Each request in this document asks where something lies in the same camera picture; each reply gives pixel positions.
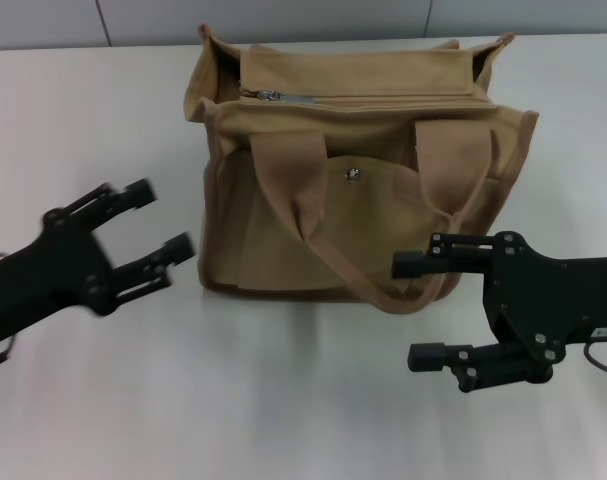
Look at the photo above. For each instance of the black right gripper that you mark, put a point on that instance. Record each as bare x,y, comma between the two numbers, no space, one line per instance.
558,295

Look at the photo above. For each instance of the khaki canvas food bag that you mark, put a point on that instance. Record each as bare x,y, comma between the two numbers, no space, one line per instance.
343,220

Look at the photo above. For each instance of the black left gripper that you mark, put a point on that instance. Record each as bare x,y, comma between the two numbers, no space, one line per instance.
48,272

